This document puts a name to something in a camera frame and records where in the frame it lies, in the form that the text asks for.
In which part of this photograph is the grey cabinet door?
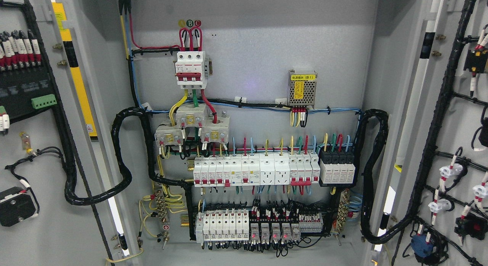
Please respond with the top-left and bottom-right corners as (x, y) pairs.
(1, 0), (139, 266)
(384, 0), (487, 266)

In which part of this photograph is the beige current transformer right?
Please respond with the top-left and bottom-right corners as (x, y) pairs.
(201, 117), (230, 143)

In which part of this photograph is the beige current transformer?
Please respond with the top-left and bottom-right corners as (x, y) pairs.
(154, 124), (184, 147)
(175, 103), (209, 129)
(201, 117), (230, 143)

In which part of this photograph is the white breaker and socket row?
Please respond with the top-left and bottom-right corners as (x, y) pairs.
(193, 152), (319, 187)

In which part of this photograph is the beige current transformer top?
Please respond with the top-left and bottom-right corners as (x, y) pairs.
(175, 103), (209, 129)

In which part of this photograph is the metal mesh power supply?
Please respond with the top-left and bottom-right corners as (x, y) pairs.
(287, 69), (318, 107)

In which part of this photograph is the red white main breaker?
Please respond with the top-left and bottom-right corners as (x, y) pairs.
(175, 51), (209, 90)

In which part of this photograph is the beige current transformer left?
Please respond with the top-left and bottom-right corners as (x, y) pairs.
(154, 124), (184, 147)

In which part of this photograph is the relay and terminal row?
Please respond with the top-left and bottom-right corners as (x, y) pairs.
(249, 200), (324, 248)

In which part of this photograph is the black white surge protector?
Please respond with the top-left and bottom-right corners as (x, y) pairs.
(319, 149), (357, 188)

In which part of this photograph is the white lower breaker row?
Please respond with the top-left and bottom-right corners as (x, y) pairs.
(195, 209), (250, 243)

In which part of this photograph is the black right cable conduit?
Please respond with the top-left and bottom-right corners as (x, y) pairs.
(357, 108), (401, 243)

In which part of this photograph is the black cable conduit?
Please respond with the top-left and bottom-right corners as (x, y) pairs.
(357, 108), (401, 243)
(64, 107), (195, 240)

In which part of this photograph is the black left cable conduit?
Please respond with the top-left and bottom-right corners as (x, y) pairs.
(64, 107), (195, 240)

